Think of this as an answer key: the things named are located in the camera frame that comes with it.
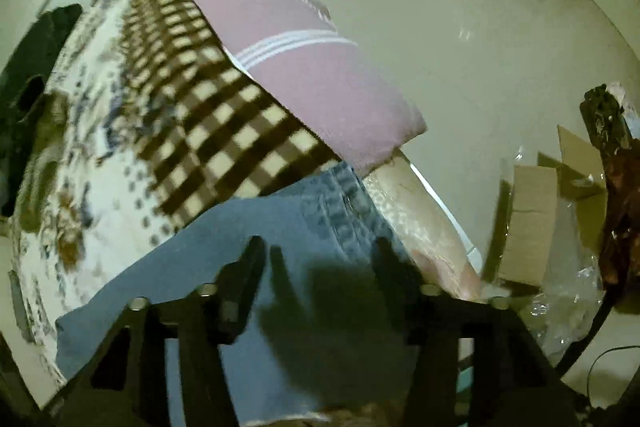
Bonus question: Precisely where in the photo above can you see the blue denim jeans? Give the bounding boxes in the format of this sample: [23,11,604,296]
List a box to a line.
[55,164,416,424]

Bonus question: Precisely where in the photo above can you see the dark brown bag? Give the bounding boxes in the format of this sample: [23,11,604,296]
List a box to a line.
[579,84,639,294]

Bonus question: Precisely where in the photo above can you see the dark green fleece blanket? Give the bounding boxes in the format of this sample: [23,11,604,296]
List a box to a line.
[1,3,82,217]

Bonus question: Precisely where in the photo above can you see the floral bed blanket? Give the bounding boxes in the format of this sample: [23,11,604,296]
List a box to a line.
[10,0,338,385]

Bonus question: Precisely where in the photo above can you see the flat cardboard pieces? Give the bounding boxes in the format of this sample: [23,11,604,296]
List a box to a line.
[497,126,608,287]

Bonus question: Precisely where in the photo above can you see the pink striped mattress pad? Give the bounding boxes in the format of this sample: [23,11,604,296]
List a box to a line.
[193,0,427,174]

